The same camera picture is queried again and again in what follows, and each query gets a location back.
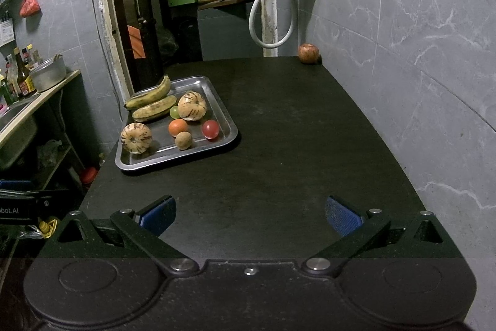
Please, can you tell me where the orange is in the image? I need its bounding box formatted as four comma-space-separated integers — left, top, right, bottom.
168, 119, 189, 138

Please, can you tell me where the steel tray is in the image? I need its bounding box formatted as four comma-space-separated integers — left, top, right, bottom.
115, 75, 239, 172

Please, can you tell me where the cream door frame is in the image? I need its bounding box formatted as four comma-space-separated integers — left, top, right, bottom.
91, 0, 280, 103

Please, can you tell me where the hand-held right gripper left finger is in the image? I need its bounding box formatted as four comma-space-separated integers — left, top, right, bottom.
39, 195, 202, 275

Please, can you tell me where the yellow bottle cap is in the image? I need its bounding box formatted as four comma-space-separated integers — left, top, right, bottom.
38, 219, 59, 239

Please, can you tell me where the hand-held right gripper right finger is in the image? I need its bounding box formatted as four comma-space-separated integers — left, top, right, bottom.
300, 195, 463, 275

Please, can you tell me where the grey power cable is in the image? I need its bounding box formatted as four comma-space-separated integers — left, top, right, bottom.
87, 0, 121, 110

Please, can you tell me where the white hose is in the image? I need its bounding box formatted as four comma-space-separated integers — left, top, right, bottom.
249, 0, 295, 49

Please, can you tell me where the red plastic bag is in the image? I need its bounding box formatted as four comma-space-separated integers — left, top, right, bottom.
19, 0, 41, 17

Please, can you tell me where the long yellow banana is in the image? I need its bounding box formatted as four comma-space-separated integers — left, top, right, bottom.
124, 74, 172, 110

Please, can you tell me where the row of sauce bottles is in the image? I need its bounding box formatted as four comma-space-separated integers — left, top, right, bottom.
0, 44, 43, 107

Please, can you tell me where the short spotted banana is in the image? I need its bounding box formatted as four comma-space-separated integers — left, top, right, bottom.
132, 94, 178, 123

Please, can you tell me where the metal pot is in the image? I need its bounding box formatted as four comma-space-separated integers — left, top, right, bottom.
29, 57, 67, 92

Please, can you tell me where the red apple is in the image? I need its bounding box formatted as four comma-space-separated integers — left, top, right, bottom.
298, 43, 321, 65

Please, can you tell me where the red tomato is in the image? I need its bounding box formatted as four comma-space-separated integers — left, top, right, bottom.
201, 120, 220, 140

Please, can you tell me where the cream kitchen counter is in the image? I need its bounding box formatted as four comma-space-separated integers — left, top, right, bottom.
0, 69, 84, 171

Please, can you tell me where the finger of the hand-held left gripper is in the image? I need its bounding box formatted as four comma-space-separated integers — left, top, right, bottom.
0, 180, 57, 209

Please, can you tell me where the striped cream melon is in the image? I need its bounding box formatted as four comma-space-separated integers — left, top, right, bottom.
120, 123, 153, 154
177, 91, 208, 122

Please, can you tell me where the grey blue cabinet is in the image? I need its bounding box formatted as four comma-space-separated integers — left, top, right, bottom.
197, 1, 264, 62

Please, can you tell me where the orange paper sheet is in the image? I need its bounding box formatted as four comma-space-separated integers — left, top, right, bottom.
128, 25, 146, 59

